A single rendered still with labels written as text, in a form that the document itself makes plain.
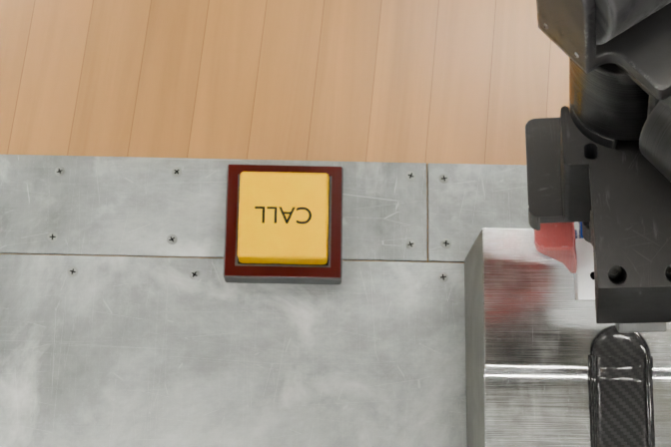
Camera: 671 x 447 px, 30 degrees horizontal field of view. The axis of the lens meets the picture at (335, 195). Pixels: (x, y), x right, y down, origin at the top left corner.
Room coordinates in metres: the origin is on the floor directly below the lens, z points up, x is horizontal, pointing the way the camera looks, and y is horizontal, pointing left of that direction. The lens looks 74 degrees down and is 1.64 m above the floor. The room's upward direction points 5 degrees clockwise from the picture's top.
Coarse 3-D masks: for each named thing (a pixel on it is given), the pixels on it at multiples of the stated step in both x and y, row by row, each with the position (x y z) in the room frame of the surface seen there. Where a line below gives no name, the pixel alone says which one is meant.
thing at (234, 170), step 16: (336, 176) 0.25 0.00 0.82; (336, 192) 0.24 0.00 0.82; (336, 208) 0.23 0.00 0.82; (336, 224) 0.21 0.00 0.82; (336, 240) 0.20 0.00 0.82; (336, 256) 0.19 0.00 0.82; (240, 272) 0.17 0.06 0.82; (256, 272) 0.17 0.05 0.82; (272, 272) 0.18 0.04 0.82; (288, 272) 0.18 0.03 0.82; (304, 272) 0.18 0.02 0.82; (320, 272) 0.18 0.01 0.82; (336, 272) 0.18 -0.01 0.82
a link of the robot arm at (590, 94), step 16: (576, 64) 0.23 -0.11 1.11; (608, 64) 0.22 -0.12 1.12; (576, 80) 0.22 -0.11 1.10; (592, 80) 0.22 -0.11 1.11; (608, 80) 0.22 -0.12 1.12; (624, 80) 0.21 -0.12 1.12; (576, 96) 0.22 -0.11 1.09; (592, 96) 0.21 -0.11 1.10; (608, 96) 0.21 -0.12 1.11; (624, 96) 0.21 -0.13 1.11; (640, 96) 0.21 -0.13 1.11; (576, 112) 0.21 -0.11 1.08; (592, 112) 0.21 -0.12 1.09; (608, 112) 0.21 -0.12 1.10; (624, 112) 0.21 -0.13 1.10; (640, 112) 0.21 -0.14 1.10; (592, 128) 0.21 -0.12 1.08; (608, 128) 0.20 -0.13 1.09; (624, 128) 0.20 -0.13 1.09; (640, 128) 0.20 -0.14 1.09
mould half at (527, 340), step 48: (480, 240) 0.20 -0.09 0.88; (528, 240) 0.20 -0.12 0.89; (480, 288) 0.17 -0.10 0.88; (528, 288) 0.17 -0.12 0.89; (480, 336) 0.14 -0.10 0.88; (528, 336) 0.14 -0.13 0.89; (576, 336) 0.14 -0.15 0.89; (480, 384) 0.11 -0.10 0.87; (528, 384) 0.11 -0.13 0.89; (576, 384) 0.11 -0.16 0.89; (480, 432) 0.08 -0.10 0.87; (528, 432) 0.08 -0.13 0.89; (576, 432) 0.08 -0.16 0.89
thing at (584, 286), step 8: (576, 240) 0.19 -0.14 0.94; (584, 240) 0.19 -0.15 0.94; (576, 248) 0.18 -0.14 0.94; (584, 248) 0.18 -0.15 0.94; (592, 248) 0.18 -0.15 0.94; (576, 256) 0.18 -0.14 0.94; (584, 256) 0.18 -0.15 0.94; (592, 256) 0.18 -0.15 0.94; (584, 264) 0.17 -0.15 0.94; (592, 264) 0.17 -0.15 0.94; (576, 272) 0.17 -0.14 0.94; (584, 272) 0.17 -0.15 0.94; (592, 272) 0.17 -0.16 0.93; (576, 280) 0.17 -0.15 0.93; (584, 280) 0.16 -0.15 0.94; (592, 280) 0.16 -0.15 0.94; (576, 288) 0.16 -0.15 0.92; (584, 288) 0.16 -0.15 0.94; (592, 288) 0.16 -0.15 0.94; (576, 296) 0.16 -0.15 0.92; (584, 296) 0.16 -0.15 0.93; (592, 296) 0.16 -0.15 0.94
